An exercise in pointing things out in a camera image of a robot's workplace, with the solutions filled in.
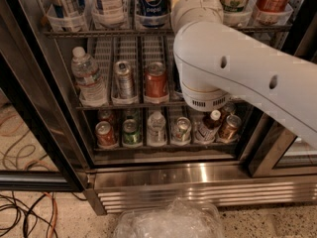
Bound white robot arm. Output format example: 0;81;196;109
170;0;317;148

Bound tall blue pepsi can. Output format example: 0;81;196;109
139;0;168;28

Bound white label bottle top shelf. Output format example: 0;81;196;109
93;0;125;27

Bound orange soda can middle shelf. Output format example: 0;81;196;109
146;62;167;98

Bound brown copper can rear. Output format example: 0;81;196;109
220;102;236;121

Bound brown copper can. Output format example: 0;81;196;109
220;102;236;121
218;115;242;142

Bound silver soda can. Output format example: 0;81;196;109
114;60;135;99

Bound small water bottle bottom shelf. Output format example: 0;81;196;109
147;111;166;146

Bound brown copper can front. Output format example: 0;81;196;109
218;115;242;142

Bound silver green can bottom shelf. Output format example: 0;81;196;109
172;117;191;143

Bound clear water bottle middle shelf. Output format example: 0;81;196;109
71;47;107;107

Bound rear red can bottom shelf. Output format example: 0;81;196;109
97;109;115;126

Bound red can shelf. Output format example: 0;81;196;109
95;121;117;147
97;109;115;126

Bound steel fridge base grille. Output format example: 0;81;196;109
84;163;317;215

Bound glass fridge door left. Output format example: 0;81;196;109
0;0;90;191

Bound brown bottle white cap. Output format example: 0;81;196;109
195;110;221;142

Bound clear plastic bag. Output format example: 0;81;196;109
113;198;225;238

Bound top wire shelf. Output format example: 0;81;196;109
43;25;291;39

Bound wire shelf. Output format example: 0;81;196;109
75;96;249;111
43;25;291;39

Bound middle wire shelf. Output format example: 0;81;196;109
75;96;249;111

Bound orange cable on floor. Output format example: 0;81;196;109
43;191;59;238

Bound black cables on floor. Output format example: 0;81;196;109
0;190;87;238

